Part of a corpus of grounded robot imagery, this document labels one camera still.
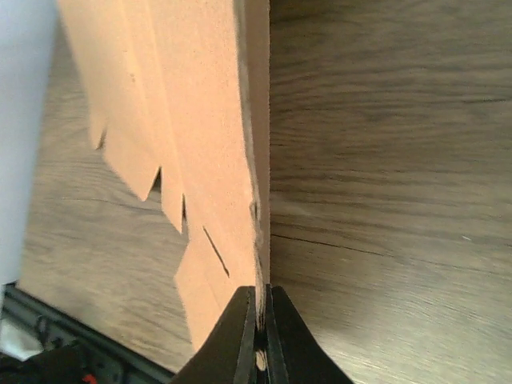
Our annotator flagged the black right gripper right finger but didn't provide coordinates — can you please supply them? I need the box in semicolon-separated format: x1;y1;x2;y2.
266;286;352;384

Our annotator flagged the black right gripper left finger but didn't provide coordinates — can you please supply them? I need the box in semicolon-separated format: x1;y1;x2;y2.
171;286;256;384

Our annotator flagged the large cardboard box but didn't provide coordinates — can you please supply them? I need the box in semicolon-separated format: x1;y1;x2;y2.
58;1;270;349

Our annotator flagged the black aluminium front rail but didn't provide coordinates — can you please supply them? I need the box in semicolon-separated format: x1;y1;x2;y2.
1;283;175;383

